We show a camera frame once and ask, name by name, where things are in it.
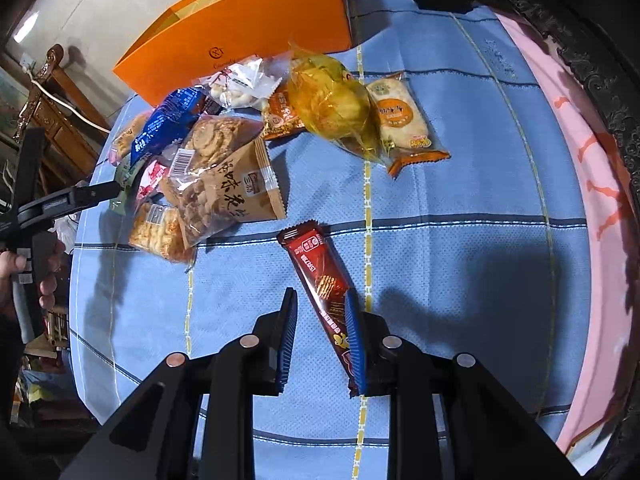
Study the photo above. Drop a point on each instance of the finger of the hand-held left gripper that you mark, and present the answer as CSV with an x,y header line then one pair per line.
x,y
95,193

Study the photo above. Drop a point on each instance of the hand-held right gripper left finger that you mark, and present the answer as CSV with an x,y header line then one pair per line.
x,y
285,345

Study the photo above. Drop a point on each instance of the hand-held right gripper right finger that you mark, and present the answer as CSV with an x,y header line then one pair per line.
x,y
356,345

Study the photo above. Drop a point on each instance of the green white snack packet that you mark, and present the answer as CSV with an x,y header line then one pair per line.
x,y
122,180

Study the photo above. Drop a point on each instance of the white strawberry print packet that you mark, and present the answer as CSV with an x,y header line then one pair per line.
x,y
152,180

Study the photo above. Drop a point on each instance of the pink cookie packet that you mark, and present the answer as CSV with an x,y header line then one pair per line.
x,y
125,137

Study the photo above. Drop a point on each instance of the clear square cracker packet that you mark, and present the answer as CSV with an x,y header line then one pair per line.
x,y
157,232

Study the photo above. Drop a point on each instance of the dark red biscuit bar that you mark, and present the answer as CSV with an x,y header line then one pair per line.
x,y
320,280

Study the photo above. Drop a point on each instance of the blue snack packet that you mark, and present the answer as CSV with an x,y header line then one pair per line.
x,y
165,120

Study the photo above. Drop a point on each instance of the brown cookie packet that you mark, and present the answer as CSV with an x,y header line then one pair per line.
x,y
225,185

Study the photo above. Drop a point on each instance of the white ball packet red print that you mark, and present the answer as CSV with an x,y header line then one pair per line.
x,y
235,92

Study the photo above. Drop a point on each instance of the small orange snack packet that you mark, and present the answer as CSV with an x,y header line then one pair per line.
x,y
280,120

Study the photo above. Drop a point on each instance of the orange cardboard box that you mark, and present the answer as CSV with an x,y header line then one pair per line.
x,y
250,25

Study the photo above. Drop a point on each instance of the orange edged rice cake packet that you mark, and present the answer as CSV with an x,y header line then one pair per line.
x,y
400,115

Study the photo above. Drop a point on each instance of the yellow bread packet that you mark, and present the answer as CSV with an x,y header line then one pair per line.
x,y
330,105

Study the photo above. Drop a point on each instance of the person's left hand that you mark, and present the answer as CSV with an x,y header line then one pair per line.
x,y
15,267

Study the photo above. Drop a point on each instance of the carved wooden chair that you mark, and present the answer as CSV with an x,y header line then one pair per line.
x,y
65,125

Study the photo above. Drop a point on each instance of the blue checked tablecloth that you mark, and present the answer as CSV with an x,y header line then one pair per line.
x,y
450,260

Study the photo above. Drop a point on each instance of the pink cloth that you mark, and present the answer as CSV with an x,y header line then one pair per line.
x,y
585,150

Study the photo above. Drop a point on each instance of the dark carved wooden furniture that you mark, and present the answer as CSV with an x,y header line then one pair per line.
x,y
575,35

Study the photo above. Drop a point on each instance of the white wall socket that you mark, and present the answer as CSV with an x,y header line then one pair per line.
x,y
27,63

